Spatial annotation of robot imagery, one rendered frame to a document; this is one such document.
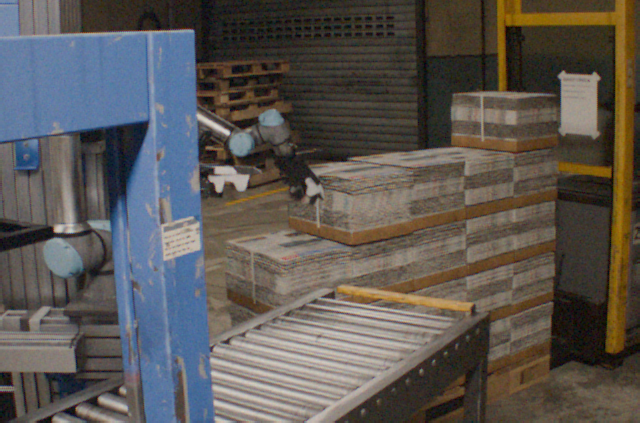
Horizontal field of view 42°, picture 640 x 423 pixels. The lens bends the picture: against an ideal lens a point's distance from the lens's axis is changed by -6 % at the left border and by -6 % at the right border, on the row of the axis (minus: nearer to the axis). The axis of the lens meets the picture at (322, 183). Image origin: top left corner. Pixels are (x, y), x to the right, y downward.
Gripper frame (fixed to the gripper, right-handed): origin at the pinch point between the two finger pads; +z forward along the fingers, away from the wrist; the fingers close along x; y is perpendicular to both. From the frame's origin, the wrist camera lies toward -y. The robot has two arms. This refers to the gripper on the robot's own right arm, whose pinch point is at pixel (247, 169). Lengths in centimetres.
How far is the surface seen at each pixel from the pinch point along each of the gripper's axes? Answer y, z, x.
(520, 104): -26, 26, -174
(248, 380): 46.2, 9.1, 13.2
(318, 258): 31, -21, -87
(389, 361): 43, 34, -9
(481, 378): 55, 47, -48
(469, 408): 64, 44, -49
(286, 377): 45.6, 15.8, 7.9
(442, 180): 5, 5, -137
